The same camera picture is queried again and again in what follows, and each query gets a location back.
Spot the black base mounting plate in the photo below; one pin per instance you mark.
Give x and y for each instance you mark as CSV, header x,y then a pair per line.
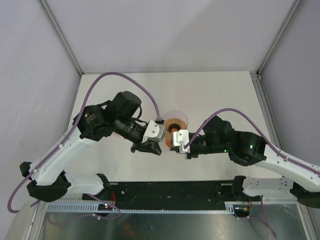
x,y
175,195

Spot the grey slotted cable duct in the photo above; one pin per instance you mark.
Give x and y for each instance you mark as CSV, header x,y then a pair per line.
x,y
96,207

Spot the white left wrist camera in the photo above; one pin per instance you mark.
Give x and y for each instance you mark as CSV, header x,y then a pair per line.
x,y
154,132

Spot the orange glass coffee carafe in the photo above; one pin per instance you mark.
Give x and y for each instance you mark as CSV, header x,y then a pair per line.
x,y
173,128

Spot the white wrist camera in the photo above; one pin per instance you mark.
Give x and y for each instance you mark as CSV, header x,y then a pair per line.
x,y
154,132
180,139

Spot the aluminium frame post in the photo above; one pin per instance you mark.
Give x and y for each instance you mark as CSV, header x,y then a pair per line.
x,y
52,20
280,34

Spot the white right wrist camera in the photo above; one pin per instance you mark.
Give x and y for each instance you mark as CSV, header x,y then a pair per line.
x,y
180,139

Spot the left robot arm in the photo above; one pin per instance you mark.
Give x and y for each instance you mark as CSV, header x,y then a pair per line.
x,y
48,179

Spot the clear pink glass dripper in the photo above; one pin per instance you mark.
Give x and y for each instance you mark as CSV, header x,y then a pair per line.
x,y
175,119

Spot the aluminium frame post left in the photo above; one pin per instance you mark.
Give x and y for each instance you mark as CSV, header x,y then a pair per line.
x,y
52,20

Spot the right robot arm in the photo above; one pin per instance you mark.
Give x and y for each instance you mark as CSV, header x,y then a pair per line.
x,y
299,180

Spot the aluminium side rail right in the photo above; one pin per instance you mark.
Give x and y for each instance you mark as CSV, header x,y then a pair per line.
x,y
266,109

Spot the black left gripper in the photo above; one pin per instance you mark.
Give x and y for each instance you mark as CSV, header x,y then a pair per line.
x,y
149,146

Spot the aluminium frame post right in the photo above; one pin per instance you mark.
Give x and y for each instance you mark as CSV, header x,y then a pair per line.
x,y
280,34

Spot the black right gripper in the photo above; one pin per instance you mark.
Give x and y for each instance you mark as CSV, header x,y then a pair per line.
x,y
191,154

